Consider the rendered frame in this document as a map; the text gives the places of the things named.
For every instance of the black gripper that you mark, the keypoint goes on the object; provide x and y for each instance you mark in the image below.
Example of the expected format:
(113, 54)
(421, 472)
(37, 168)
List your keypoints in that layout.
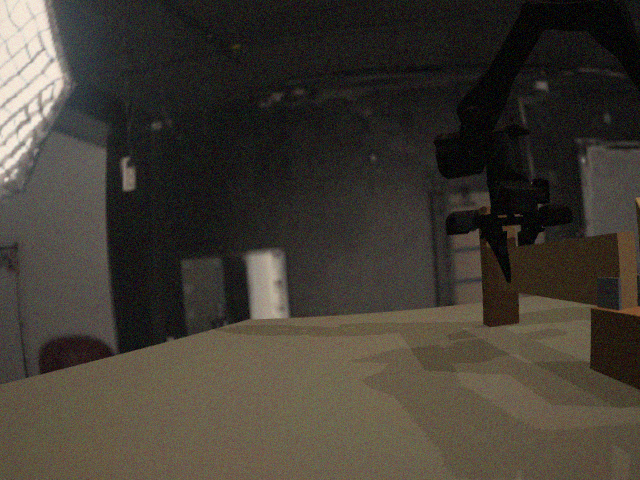
(462, 222)

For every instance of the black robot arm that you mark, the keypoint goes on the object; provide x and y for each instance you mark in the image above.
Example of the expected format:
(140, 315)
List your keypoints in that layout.
(480, 142)

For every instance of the long brown wooden rail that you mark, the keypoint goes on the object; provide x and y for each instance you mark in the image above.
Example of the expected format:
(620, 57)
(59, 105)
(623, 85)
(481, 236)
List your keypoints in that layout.
(568, 269)

